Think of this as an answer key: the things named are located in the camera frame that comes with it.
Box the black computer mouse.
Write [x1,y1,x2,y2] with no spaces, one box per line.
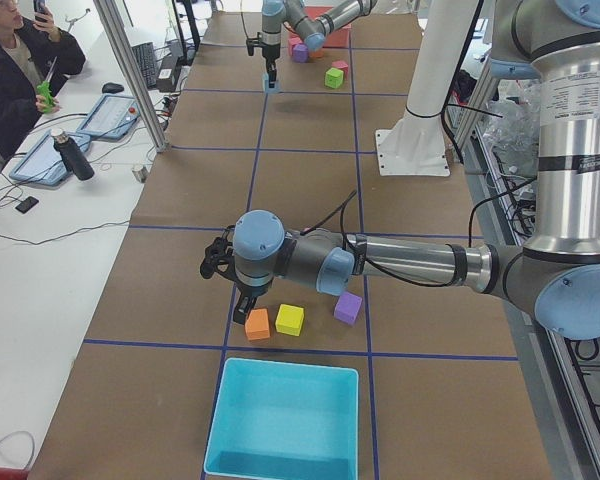
[101,82,125,94]

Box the purple foam block near blue bin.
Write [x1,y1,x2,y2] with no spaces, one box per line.
[334,292,363,326]

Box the black smartphone on desk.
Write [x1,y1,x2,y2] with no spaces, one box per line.
[15,196,39,214]

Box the black water bottle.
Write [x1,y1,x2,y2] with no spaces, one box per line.
[50,128,95,181]

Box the aluminium frame post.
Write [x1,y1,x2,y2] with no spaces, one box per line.
[94,0,168,153]

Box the dark pink foam block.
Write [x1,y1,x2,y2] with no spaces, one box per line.
[331,60,349,78]

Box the far blue teach pendant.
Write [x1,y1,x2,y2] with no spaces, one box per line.
[76,94,139,140]

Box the near blue teach pendant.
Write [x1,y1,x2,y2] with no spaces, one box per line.
[9,130,95,187]

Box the small metal cylinder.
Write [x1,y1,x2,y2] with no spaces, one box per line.
[132,165,148,183]

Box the pink foam block near red bin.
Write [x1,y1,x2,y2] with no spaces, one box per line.
[287,37,302,56]

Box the green handled tool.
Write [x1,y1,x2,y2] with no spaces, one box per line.
[36,58,59,114]

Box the red plastic bin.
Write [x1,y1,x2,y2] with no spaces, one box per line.
[290,24,352,50]

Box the yellow foam block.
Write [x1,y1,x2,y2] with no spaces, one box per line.
[275,304,305,336]

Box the green foam block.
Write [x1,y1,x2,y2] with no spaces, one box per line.
[324,67,345,89]

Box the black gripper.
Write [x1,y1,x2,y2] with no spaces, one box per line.
[246,31,280,83]
[199,225,272,324]

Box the seated person in black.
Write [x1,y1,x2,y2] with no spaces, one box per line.
[0,1,86,160]

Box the orange foam block near blue bin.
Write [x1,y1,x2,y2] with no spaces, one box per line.
[245,308,271,341]

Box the black keyboard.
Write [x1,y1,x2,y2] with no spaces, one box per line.
[131,42,158,89]

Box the purple foam block near red bin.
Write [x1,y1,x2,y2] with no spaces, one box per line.
[291,43,309,63]

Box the light blue plastic bin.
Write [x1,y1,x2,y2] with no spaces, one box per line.
[204,358,359,479]

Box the blue teach pendant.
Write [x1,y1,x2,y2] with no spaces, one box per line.
[9,130,95,187]
[76,94,139,140]

